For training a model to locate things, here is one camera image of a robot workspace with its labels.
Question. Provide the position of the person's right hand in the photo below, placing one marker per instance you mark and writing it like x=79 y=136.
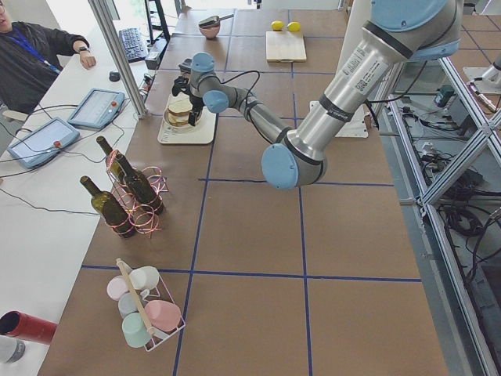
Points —
x=87 y=60

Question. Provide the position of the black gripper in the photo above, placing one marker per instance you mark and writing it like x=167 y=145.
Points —
x=195 y=103

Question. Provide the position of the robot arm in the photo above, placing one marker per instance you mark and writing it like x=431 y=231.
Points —
x=396 y=31

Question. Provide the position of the near blue teach pendant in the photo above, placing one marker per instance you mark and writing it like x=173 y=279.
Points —
x=43 y=144

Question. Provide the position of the grey cup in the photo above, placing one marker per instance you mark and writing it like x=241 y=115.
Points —
x=126 y=305

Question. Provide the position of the wooden cutting board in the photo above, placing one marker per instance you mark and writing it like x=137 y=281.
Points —
x=285 y=46

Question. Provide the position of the yellow lemon half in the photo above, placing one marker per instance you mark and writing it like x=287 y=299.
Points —
x=294 y=26

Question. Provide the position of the mint green cup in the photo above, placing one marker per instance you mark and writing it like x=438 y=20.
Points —
x=134 y=331

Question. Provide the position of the white cup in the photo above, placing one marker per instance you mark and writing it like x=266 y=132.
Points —
x=145 y=277

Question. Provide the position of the wooden rack handle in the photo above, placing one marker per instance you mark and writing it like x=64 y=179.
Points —
x=123 y=267

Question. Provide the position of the grey round plate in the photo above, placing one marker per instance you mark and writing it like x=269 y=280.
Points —
x=166 y=116

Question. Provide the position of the black computer mouse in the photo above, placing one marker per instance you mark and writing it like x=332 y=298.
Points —
x=114 y=76

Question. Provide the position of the blue teach pendant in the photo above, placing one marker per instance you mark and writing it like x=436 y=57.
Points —
x=97 y=109
x=43 y=144

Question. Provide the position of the aluminium frame post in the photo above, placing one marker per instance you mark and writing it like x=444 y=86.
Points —
x=106 y=25

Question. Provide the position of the whole yellow lemon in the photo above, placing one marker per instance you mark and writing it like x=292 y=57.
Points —
x=277 y=25

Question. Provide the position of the black keyboard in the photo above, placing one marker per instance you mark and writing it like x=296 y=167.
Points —
x=132 y=43

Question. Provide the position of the dark green wine bottle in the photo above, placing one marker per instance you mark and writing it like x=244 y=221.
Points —
x=105 y=203

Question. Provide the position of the seated person black jacket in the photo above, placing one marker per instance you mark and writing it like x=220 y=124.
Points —
x=29 y=60

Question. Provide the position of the cream bear serving tray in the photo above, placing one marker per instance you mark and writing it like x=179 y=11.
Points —
x=200 y=133

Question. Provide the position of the far blue teach pendant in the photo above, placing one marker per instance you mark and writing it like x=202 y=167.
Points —
x=97 y=109

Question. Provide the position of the copper wire bottle rack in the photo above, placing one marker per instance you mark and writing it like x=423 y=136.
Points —
x=142 y=216

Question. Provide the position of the light pink cup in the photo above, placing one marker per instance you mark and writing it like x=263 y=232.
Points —
x=116 y=288

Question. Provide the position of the folded grey cloth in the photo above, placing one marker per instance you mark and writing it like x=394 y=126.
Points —
x=186 y=66

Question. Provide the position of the pink bowl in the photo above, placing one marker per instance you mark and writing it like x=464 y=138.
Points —
x=209 y=30

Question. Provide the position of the white wire rack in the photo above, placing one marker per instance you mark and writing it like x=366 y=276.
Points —
x=160 y=292

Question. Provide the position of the bread slice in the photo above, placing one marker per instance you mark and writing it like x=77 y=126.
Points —
x=176 y=120
x=180 y=105

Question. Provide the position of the metal spoon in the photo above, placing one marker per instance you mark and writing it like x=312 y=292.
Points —
x=213 y=21

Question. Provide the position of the red cylinder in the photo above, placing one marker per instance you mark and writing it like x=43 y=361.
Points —
x=15 y=324

